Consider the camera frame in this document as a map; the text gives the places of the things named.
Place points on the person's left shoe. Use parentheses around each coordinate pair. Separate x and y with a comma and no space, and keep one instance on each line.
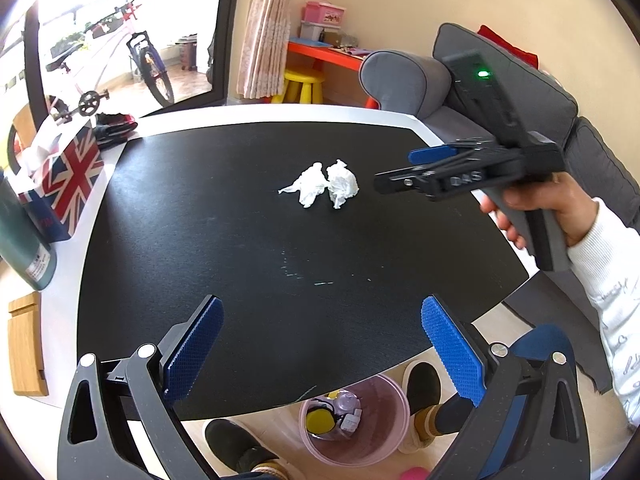
(240,447)

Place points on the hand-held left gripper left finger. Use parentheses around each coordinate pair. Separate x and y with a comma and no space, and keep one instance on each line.
(195,345)

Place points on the grey sofa cushion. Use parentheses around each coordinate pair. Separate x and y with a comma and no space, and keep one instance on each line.
(540,100)

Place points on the pink patterned curtain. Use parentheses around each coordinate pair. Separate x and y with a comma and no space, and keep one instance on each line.
(265,30)

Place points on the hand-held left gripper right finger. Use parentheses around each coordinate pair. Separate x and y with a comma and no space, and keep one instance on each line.
(450,350)

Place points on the grey sofa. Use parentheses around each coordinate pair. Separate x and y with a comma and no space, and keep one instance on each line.
(400,80)

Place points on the white bicycle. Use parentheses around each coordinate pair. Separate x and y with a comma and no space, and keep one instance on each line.
(145,55)

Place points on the red cushion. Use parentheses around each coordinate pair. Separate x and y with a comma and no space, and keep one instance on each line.
(510,45)

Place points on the yellow round zip case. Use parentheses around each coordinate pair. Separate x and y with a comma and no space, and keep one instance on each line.
(320,420)

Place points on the person's right forearm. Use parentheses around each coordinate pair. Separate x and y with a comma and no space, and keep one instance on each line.
(615,300)

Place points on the person's shoe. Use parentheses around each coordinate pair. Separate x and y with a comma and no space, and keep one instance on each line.
(240,447)
(424,390)

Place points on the flag print tissue box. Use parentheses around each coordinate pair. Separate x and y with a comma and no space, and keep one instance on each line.
(75,175)

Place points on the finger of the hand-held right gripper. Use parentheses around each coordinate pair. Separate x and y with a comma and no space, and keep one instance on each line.
(430,154)
(400,182)

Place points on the person's right hand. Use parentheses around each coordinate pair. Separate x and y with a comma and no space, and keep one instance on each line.
(570,205)

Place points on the pink storage box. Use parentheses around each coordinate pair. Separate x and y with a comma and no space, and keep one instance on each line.
(325,12)

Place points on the clear plastic lidded container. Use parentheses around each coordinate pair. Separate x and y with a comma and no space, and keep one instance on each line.
(346,402)

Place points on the grey storage box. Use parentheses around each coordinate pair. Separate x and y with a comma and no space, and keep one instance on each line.
(312,31)

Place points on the white coffee table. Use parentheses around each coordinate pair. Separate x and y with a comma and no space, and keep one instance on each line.
(60,310)

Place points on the brown plastic basket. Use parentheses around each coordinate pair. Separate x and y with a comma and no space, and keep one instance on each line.
(190,55)

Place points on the white tissue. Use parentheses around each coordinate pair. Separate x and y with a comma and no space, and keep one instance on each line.
(310,185)
(342,182)

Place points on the pink foam cylinder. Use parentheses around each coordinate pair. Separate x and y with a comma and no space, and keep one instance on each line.
(415,473)

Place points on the wooden block stand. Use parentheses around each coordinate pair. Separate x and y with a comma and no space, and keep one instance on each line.
(25,345)

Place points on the dark green thermos bottle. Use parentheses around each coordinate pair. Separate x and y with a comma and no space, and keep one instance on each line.
(20,240)

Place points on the yellow plastic stool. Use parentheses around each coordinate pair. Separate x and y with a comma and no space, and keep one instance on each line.
(302,80)

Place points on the person's right shoe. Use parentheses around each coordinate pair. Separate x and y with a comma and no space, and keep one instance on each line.
(424,390)

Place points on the pink translucent bin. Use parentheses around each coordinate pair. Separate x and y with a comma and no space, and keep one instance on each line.
(380,440)

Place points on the black red gloves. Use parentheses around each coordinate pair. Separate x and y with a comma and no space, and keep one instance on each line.
(115,127)

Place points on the black table mat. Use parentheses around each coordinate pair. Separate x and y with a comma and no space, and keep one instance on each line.
(275,270)

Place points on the orange kids table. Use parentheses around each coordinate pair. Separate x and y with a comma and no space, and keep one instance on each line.
(325,55)

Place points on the balcony potted plants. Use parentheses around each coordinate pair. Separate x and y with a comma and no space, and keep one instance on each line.
(70,42)

